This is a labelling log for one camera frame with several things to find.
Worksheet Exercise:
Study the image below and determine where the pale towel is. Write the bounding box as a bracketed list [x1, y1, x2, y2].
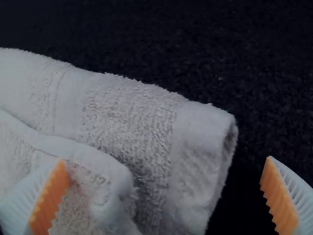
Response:
[0, 47, 239, 235]

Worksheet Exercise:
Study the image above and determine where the black mat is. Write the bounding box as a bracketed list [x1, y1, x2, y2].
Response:
[0, 0, 313, 235]

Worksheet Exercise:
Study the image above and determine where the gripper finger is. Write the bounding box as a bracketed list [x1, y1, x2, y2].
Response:
[259, 156, 313, 235]
[0, 158, 72, 235]

